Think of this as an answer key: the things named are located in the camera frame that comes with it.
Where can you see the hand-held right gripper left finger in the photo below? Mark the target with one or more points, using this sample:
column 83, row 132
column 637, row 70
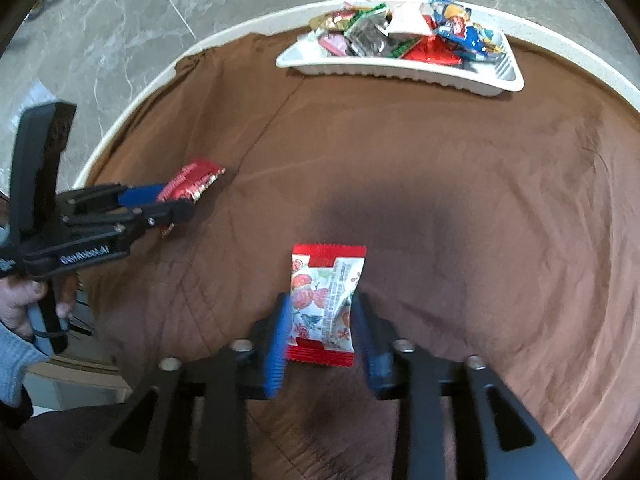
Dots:
column 277, row 345

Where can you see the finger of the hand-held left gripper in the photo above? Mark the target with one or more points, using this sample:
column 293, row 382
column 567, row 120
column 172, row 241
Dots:
column 142, row 195
column 170, row 212

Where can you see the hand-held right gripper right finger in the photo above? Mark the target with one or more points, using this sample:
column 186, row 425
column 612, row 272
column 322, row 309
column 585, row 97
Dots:
column 371, row 352

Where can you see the small red snack packet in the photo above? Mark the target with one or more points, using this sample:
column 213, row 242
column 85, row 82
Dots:
column 197, row 177

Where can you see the red and white strawberry packet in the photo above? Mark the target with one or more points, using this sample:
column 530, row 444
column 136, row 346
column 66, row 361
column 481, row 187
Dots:
column 325, row 300

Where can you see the white plastic tray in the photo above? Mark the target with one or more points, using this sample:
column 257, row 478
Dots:
column 400, row 72

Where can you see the pile of mixed snack packets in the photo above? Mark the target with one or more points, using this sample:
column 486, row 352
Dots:
column 400, row 35

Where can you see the person's left forearm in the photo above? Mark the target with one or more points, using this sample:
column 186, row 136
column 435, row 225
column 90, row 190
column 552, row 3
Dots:
column 15, row 365

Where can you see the person's left hand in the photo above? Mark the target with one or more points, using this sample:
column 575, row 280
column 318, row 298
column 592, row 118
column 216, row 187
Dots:
column 20, row 305

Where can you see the brown tablecloth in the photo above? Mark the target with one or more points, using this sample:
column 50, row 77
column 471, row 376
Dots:
column 450, row 185

